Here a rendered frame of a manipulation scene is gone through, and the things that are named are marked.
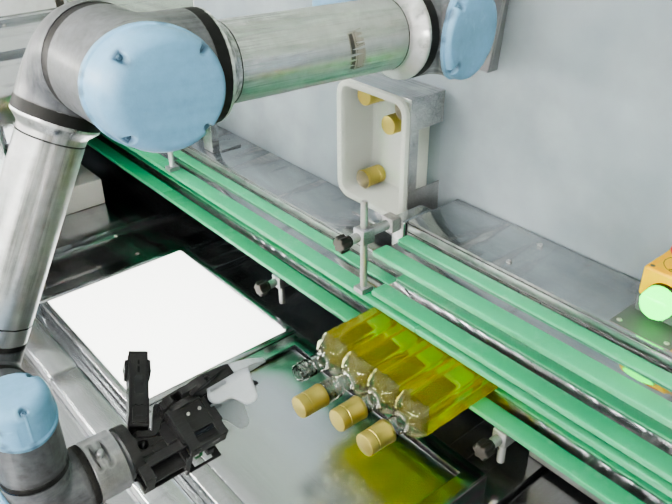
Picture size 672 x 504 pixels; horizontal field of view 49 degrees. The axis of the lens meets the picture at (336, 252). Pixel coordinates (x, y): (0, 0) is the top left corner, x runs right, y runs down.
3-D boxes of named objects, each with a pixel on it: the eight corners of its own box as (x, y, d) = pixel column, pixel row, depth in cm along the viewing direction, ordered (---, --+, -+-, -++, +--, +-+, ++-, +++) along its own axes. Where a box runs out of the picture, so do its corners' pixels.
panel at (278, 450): (184, 255, 171) (39, 311, 153) (182, 244, 170) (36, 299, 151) (486, 488, 112) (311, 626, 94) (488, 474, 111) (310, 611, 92)
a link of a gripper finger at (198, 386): (236, 383, 97) (178, 420, 94) (228, 373, 98) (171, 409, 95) (234, 368, 94) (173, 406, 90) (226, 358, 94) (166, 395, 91)
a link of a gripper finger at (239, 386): (284, 387, 97) (224, 426, 94) (259, 353, 100) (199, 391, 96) (284, 377, 95) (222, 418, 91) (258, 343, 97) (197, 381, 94)
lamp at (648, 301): (643, 305, 98) (631, 314, 96) (650, 277, 96) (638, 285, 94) (675, 321, 95) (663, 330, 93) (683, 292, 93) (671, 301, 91)
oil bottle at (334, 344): (406, 314, 130) (311, 365, 118) (408, 287, 127) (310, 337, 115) (430, 328, 126) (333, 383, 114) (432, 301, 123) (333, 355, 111)
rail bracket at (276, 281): (307, 284, 153) (253, 308, 146) (306, 255, 150) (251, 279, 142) (319, 292, 151) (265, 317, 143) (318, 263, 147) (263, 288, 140)
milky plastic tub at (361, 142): (370, 178, 145) (336, 191, 140) (372, 65, 133) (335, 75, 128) (436, 210, 133) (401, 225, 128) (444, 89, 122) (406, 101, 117)
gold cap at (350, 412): (351, 409, 108) (328, 423, 105) (351, 391, 106) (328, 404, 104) (368, 422, 105) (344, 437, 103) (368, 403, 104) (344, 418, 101)
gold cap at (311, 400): (314, 397, 110) (291, 410, 108) (314, 378, 109) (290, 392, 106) (330, 409, 108) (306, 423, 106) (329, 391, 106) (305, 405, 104)
